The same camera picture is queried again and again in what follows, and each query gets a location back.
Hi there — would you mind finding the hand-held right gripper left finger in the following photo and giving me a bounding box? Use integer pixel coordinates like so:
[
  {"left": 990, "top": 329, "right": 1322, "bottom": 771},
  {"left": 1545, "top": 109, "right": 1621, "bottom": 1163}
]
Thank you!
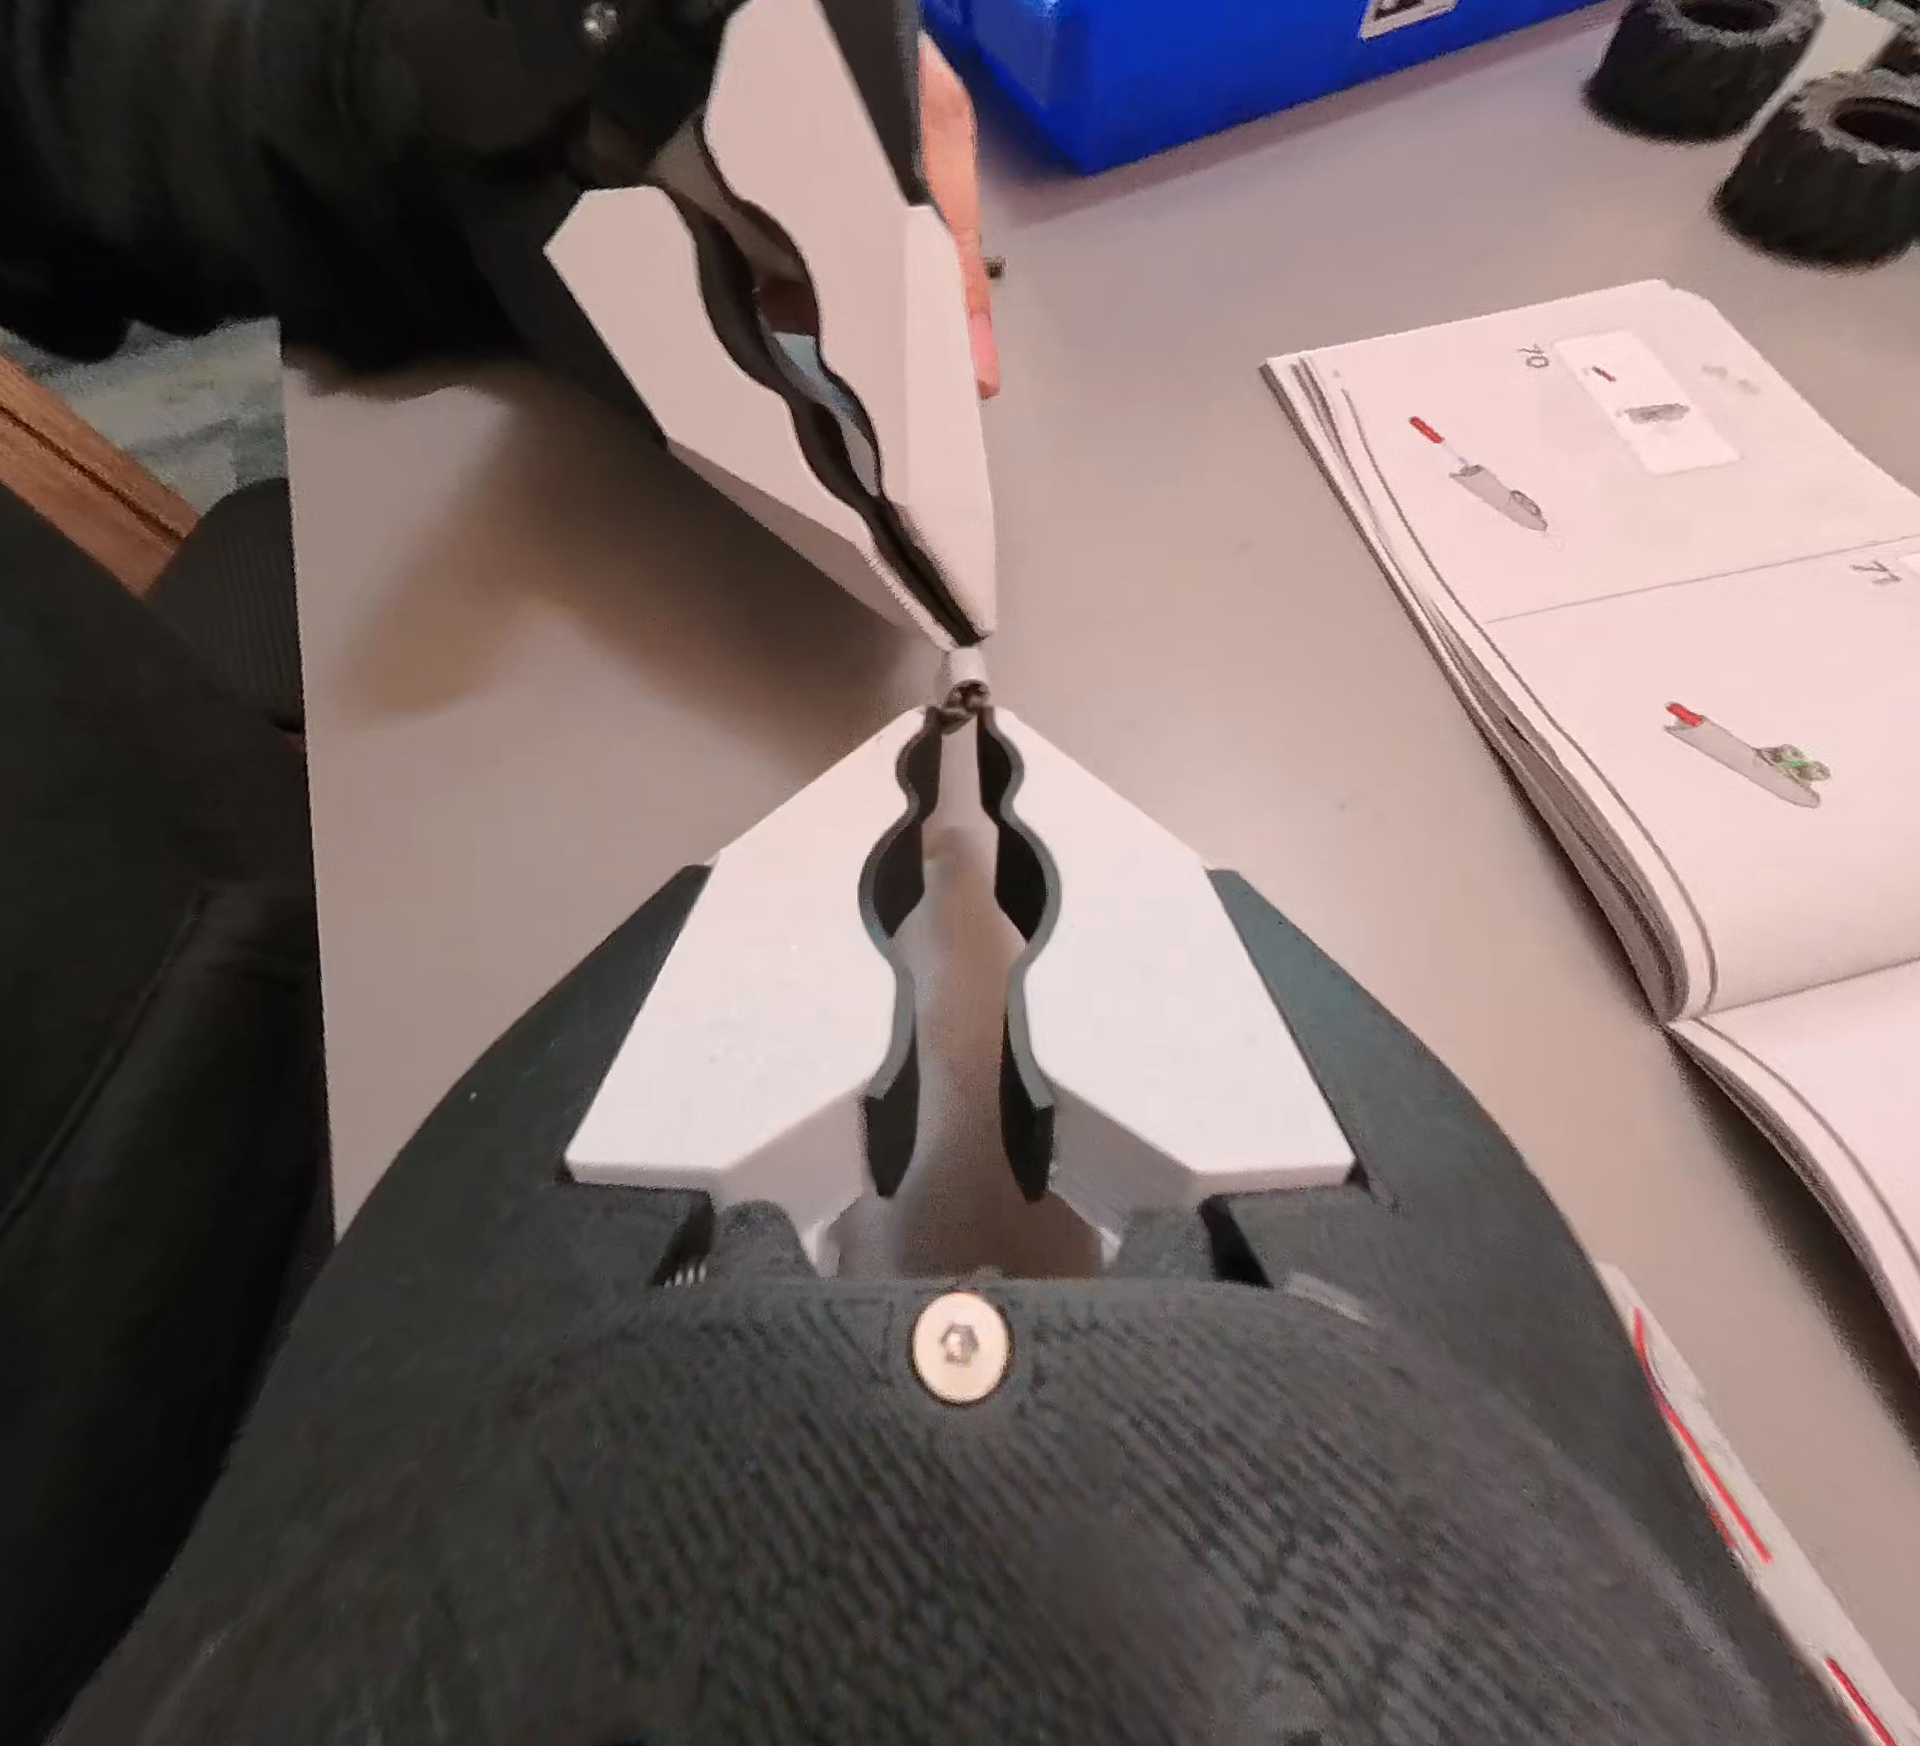
[{"left": 565, "top": 706, "right": 956, "bottom": 1204}]

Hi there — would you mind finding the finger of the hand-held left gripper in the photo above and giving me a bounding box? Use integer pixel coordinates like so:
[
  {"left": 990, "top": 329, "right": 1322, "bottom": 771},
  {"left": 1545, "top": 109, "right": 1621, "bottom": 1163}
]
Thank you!
[
  {"left": 545, "top": 185, "right": 960, "bottom": 649},
  {"left": 704, "top": 0, "right": 1004, "bottom": 649}
]

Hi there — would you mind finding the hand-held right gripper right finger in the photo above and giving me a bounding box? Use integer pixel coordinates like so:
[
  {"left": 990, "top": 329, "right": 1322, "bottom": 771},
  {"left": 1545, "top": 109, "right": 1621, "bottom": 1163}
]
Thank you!
[{"left": 972, "top": 706, "right": 1357, "bottom": 1204}]

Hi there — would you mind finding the person's left forearm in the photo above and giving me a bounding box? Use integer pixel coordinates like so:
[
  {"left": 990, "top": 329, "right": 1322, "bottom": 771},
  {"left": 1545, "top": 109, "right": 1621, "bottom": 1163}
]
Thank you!
[{"left": 0, "top": 0, "right": 661, "bottom": 405}]

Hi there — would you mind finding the person's left hand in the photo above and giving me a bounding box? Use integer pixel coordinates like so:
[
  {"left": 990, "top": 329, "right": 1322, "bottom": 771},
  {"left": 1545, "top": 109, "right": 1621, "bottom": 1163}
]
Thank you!
[{"left": 915, "top": 38, "right": 1004, "bottom": 401}]

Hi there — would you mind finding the wooden furniture edge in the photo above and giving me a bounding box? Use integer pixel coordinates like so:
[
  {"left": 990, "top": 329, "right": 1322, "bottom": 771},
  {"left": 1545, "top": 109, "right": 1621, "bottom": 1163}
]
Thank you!
[{"left": 0, "top": 353, "right": 202, "bottom": 596}]

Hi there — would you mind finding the black mesh chair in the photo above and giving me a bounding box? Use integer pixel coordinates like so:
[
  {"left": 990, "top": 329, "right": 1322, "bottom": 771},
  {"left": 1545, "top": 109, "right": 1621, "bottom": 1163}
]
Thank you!
[{"left": 0, "top": 479, "right": 335, "bottom": 1746}]

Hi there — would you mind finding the open instruction booklet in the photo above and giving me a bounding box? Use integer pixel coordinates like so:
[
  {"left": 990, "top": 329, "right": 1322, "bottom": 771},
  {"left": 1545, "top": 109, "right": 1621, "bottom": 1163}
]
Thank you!
[{"left": 1262, "top": 280, "right": 1920, "bottom": 1331}]

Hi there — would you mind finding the grey toy truck model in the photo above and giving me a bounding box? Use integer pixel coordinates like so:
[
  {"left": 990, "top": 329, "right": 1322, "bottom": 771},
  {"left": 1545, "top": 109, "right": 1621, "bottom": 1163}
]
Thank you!
[{"left": 1596, "top": 1265, "right": 1920, "bottom": 1746}]

